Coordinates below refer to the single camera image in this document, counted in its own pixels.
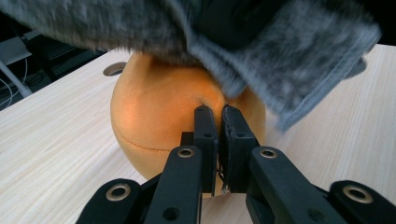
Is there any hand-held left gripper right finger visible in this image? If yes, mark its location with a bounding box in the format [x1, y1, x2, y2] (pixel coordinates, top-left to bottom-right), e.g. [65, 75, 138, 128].
[219, 104, 261, 194]

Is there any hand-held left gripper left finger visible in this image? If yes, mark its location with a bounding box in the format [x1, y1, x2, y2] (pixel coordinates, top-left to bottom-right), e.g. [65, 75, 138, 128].
[181, 105, 219, 197]

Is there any orange plush toy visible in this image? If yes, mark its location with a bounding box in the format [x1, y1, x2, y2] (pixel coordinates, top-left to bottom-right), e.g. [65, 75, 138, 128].
[110, 52, 267, 182]

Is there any grey fuzzy cloth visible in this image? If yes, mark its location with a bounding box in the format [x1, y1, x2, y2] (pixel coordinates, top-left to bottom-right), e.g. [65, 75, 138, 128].
[0, 0, 383, 133]

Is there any white metal stand leg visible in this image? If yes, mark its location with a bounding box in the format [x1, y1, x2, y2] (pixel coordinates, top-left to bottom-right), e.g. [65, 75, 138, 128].
[0, 59, 34, 99]

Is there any round desk cable hole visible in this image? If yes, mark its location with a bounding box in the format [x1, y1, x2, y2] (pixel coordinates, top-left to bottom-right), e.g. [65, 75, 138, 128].
[102, 61, 128, 77]

